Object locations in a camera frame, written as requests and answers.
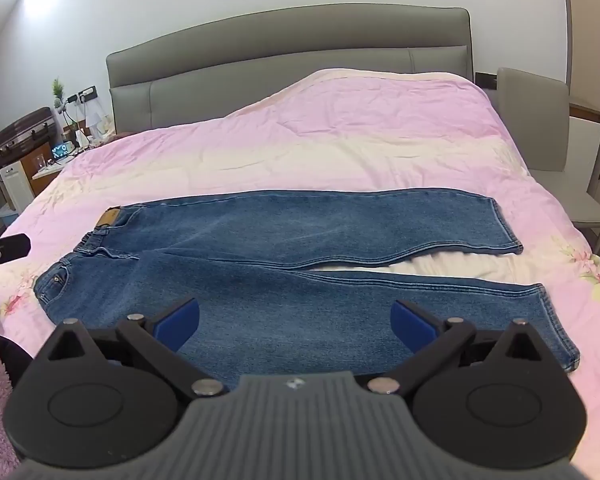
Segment grey upholstered headboard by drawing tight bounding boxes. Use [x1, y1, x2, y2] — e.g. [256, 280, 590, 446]
[106, 3, 475, 134]

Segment blue tissue box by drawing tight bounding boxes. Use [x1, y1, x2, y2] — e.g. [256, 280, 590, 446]
[52, 141, 76, 160]

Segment light blue waste bin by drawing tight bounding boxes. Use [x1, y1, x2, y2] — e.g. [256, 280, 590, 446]
[0, 204, 19, 228]

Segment pink floral bed duvet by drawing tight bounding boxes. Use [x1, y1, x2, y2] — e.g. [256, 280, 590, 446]
[0, 70, 600, 479]

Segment white small cabinet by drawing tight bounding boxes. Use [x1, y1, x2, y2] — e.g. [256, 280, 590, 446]
[0, 162, 34, 214]

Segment black wall power socket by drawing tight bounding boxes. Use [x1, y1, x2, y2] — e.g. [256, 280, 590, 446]
[66, 86, 98, 104]

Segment white bedside lamp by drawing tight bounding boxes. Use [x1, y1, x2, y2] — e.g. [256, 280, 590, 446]
[85, 110, 102, 138]

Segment small green potted plant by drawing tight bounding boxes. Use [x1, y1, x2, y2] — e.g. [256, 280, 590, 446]
[52, 78, 72, 126]

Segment grey upholstered chair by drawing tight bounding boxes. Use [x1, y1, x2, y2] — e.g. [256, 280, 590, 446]
[496, 68, 600, 252]

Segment blue denim jeans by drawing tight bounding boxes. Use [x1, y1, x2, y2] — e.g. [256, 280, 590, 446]
[34, 188, 580, 387]

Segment brown wooden nightstand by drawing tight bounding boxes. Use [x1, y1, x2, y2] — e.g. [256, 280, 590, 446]
[20, 142, 62, 197]

